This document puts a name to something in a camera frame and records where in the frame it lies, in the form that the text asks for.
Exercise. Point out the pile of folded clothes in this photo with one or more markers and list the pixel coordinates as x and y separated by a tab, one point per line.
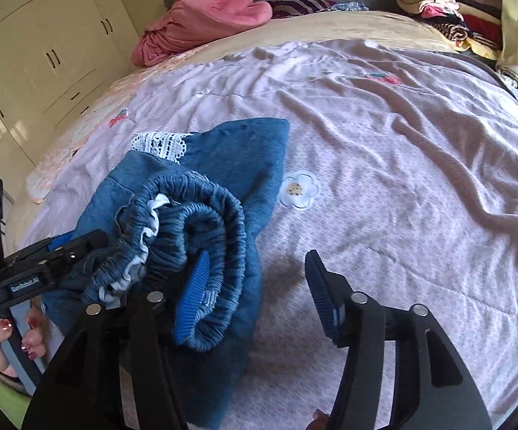
468	25

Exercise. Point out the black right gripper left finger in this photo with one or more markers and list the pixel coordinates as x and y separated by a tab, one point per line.
81	387

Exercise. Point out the right hand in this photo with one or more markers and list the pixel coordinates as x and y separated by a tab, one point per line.
319	420

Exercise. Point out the blue denim pants lace trim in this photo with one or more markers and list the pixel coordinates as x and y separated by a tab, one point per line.
159	215

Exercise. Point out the pink patterned bed quilt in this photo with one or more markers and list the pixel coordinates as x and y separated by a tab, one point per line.
401	170

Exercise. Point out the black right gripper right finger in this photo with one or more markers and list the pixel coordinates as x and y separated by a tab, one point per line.
431	388

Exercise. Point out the striped purple cloth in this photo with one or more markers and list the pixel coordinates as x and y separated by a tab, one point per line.
285	9

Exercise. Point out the cream wardrobe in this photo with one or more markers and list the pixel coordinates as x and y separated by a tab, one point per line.
57	57

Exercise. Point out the pink blanket bundle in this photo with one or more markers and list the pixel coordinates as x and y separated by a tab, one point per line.
193	23

